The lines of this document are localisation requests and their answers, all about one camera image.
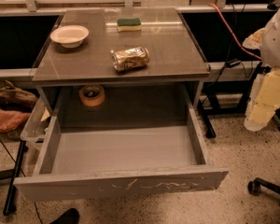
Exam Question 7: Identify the black stand leg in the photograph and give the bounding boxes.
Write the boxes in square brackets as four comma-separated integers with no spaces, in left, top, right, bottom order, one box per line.
[3,141,28,217]

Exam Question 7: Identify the open grey top drawer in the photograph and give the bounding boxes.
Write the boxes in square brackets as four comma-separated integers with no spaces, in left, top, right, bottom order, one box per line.
[15,84,228,202]

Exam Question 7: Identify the black power adapter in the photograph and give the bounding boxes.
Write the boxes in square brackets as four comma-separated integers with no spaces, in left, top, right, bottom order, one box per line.
[225,59,241,68]

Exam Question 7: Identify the black office chair base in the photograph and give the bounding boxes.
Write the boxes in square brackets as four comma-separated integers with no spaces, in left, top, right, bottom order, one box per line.
[247,177,280,196]

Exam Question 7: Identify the clear plastic bin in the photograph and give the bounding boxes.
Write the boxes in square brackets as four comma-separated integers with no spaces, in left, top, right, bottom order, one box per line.
[21,99,50,149]

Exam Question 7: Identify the brown bag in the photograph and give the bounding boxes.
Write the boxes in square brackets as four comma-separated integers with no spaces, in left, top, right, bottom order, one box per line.
[0,80,38,111]

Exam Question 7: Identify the orange cloth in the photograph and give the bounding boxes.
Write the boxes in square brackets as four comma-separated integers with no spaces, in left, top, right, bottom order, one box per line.
[0,108,30,133]

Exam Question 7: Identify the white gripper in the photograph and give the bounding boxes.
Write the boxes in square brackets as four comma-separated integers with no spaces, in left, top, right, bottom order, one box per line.
[243,8,280,132]

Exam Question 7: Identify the white bowl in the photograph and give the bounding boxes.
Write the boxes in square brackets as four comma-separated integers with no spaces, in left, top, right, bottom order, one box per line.
[50,25,89,49]

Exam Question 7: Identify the roll of masking tape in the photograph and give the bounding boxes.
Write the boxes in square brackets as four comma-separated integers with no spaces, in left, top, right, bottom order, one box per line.
[78,85,105,107]

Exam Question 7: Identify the green yellow sponge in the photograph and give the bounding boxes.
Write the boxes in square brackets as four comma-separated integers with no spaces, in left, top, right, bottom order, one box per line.
[117,18,142,32]

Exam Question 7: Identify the orange cable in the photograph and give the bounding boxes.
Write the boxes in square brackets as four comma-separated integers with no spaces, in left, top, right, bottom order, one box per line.
[208,2,263,62]

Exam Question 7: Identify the grey drawer cabinet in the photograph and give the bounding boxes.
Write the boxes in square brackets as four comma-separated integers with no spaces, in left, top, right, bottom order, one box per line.
[33,8,209,132]

